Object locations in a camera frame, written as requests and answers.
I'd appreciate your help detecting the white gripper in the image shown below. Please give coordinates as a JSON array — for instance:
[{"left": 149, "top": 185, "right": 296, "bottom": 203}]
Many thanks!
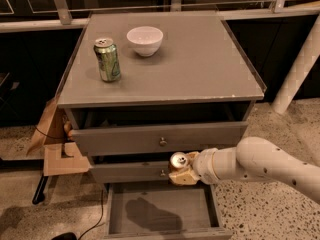
[{"left": 169, "top": 148, "right": 219, "bottom": 186}]

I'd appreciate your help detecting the orange soda can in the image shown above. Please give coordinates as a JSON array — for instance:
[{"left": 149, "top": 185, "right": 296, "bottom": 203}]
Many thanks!
[{"left": 170, "top": 152, "right": 189, "bottom": 169}]

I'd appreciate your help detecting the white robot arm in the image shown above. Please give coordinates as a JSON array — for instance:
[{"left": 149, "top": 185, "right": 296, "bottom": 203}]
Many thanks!
[{"left": 169, "top": 137, "right": 320, "bottom": 203}]

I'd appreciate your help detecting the grey top drawer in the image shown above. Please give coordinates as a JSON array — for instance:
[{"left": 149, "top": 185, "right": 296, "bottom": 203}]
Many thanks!
[{"left": 72, "top": 122, "right": 248, "bottom": 156}]

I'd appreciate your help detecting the grey drawer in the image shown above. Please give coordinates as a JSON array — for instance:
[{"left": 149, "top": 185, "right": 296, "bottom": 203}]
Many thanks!
[
  {"left": 72, "top": 122, "right": 248, "bottom": 156},
  {"left": 88, "top": 157, "right": 232, "bottom": 184},
  {"left": 104, "top": 181, "right": 232, "bottom": 240}
]

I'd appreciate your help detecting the grey bottom drawer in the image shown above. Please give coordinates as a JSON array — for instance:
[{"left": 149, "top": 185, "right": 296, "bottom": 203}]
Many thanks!
[{"left": 104, "top": 181, "right": 232, "bottom": 240}]

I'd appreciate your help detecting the grey wooden drawer cabinet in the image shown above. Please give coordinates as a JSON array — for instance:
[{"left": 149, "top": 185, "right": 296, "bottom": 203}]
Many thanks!
[{"left": 58, "top": 12, "right": 265, "bottom": 168}]

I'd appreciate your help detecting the grey middle drawer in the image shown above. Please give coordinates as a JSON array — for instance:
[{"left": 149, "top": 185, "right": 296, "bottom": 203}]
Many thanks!
[{"left": 88, "top": 157, "right": 232, "bottom": 184}]

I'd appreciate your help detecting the green soda can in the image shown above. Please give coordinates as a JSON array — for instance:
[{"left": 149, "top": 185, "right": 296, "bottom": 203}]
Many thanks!
[{"left": 93, "top": 37, "right": 121, "bottom": 82}]

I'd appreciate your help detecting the white ceramic bowl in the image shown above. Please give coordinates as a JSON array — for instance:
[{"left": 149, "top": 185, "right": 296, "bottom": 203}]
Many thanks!
[{"left": 126, "top": 26, "right": 164, "bottom": 57}]

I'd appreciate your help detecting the metal window railing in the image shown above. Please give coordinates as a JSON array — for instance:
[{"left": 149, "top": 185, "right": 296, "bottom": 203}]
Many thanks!
[{"left": 0, "top": 0, "right": 320, "bottom": 33}]

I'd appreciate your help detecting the black cable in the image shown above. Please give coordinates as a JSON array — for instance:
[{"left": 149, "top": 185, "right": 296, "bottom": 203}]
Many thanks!
[{"left": 77, "top": 188, "right": 106, "bottom": 240}]

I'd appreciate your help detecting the white diagonal post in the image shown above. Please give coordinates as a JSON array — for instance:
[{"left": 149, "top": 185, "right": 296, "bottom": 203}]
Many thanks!
[{"left": 271, "top": 15, "right": 320, "bottom": 114}]

